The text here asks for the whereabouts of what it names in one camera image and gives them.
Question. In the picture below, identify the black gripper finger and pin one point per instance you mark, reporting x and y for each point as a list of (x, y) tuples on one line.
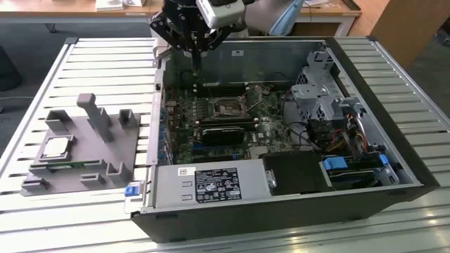
[(168, 31), (218, 37)]

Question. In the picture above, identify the silver CPU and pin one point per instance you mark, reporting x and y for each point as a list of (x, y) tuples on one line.
[(58, 148)]

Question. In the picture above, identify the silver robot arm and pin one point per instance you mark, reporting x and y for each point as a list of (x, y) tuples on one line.
[(285, 21)]

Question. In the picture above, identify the CPU socket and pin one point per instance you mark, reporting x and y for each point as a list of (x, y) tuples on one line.
[(229, 106)]

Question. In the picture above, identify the white box blue print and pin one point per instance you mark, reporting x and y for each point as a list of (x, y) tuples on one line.
[(135, 3)]

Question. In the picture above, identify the black RAM slot bank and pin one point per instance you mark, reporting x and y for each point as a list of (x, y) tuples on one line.
[(225, 91), (229, 124)]

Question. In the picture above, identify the white papers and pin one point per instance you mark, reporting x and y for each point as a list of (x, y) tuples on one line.
[(317, 2)]

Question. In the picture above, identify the wooden desk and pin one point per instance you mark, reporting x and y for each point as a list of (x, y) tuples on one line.
[(52, 11)]

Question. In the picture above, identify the metal drive cage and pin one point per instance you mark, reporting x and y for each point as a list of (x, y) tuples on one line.
[(317, 92)]

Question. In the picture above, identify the graphics card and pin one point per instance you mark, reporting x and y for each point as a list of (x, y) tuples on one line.
[(222, 135)]

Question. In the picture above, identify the green motherboard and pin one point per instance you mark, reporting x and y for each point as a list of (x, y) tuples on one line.
[(270, 131)]

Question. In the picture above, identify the silver chipset heatsink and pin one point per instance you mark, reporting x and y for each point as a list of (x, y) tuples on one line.
[(258, 153)]

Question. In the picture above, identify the wooden cabinet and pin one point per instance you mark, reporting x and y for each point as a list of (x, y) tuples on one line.
[(404, 31)]

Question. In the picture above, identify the grey parts rack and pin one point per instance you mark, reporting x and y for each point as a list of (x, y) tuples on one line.
[(84, 158)]

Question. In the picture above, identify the black plastic shroud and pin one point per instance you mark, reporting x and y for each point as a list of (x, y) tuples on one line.
[(295, 171)]

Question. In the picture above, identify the green RAM stick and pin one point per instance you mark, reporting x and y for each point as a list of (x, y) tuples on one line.
[(79, 164)]

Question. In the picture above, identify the blue disk carrier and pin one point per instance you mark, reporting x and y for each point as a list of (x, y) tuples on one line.
[(334, 164)]

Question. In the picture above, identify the silver power supply unit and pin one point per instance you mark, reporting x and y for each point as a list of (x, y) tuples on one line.
[(168, 189)]

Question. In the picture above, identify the blue case latch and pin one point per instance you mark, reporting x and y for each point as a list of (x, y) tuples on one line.
[(131, 191)]

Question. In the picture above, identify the black PC case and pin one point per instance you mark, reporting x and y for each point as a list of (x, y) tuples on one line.
[(246, 218)]

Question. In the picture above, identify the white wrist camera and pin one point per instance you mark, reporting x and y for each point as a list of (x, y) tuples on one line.
[(222, 14)]

